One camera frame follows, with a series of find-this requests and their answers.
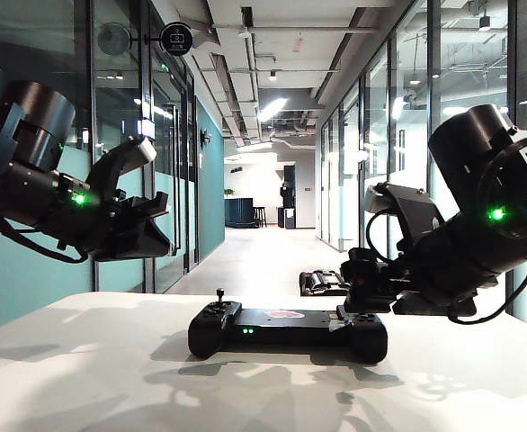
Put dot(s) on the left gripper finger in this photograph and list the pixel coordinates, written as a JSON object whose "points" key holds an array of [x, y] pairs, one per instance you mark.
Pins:
{"points": [[142, 240], [149, 207]]}

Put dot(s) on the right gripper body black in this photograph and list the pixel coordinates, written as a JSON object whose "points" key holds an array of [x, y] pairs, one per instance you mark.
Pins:
{"points": [[425, 292]]}

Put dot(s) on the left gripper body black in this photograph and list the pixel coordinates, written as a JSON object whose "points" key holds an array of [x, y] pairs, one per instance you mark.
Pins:
{"points": [[104, 216]]}

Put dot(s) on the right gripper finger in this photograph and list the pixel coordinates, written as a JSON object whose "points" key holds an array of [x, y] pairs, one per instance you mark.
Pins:
{"points": [[360, 272], [369, 300]]}

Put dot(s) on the black remote control with joysticks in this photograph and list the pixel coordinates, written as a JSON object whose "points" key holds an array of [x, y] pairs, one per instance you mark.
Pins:
{"points": [[268, 330]]}

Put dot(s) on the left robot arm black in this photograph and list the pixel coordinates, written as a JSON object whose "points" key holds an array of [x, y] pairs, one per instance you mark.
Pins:
{"points": [[34, 119]]}

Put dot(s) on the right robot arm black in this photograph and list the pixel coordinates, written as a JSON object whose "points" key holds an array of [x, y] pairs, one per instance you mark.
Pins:
{"points": [[470, 135]]}

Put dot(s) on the black quadruped robot dog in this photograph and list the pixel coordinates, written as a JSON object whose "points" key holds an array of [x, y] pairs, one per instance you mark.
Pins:
{"points": [[319, 281]]}

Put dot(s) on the blue lit door sign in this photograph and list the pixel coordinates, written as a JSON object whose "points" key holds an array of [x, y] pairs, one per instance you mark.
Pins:
{"points": [[147, 127]]}

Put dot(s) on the green potted plant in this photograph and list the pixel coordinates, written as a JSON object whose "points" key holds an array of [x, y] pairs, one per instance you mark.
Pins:
{"points": [[228, 193]]}

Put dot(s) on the dark bar counter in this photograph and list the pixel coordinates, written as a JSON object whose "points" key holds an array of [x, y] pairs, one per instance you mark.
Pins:
{"points": [[238, 213]]}

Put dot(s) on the black waste bin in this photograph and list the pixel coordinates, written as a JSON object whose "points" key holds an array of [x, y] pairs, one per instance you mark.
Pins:
{"points": [[281, 219]]}

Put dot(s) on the wooden bar stool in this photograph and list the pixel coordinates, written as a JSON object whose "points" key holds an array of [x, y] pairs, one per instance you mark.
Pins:
{"points": [[260, 217]]}

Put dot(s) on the tall black cabinet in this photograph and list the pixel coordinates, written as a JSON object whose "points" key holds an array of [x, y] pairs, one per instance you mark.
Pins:
{"points": [[290, 175]]}

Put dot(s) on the short ceiling tube light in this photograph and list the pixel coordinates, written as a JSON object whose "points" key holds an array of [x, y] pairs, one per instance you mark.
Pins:
{"points": [[254, 147]]}

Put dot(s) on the long ceiling tube light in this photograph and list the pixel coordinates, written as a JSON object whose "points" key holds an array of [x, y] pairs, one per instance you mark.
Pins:
{"points": [[271, 110]]}

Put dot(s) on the round black hanging sign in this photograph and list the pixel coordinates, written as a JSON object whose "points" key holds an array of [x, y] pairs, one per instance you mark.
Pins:
{"points": [[176, 39]]}

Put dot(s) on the small ceiling spotlight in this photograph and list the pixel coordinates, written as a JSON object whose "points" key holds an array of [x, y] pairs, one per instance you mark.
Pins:
{"points": [[273, 76]]}

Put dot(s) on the black pendant lamp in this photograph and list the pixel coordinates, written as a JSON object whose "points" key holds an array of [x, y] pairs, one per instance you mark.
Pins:
{"points": [[484, 22]]}

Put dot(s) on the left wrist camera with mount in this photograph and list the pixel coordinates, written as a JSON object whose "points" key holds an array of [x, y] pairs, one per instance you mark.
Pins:
{"points": [[110, 164]]}

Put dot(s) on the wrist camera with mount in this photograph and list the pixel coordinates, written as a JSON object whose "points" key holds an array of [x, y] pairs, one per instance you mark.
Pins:
{"points": [[110, 164], [418, 211]]}

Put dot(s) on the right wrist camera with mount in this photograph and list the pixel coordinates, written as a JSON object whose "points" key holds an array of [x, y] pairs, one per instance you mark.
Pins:
{"points": [[418, 211]]}

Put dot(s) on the black wall lamp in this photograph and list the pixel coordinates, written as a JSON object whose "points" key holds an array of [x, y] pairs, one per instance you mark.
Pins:
{"points": [[206, 137]]}

